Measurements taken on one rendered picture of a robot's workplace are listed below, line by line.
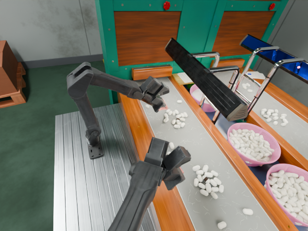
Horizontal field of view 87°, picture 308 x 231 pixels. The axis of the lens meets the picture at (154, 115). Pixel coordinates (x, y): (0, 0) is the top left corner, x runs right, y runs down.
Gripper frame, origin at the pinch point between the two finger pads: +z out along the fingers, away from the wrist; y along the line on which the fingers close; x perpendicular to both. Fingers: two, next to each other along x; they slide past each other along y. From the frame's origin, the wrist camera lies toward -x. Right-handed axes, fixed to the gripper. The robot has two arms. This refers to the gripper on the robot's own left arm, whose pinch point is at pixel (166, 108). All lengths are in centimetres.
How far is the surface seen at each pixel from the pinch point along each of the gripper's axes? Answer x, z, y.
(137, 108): 13.5, -8.0, 9.2
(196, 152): 1.9, 9.9, -27.6
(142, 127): 14.4, -9.1, -6.3
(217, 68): -32.2, -8.4, -13.1
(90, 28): 42, -8, 240
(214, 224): 8, 3, -58
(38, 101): 135, -35, 139
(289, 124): -42, 62, -26
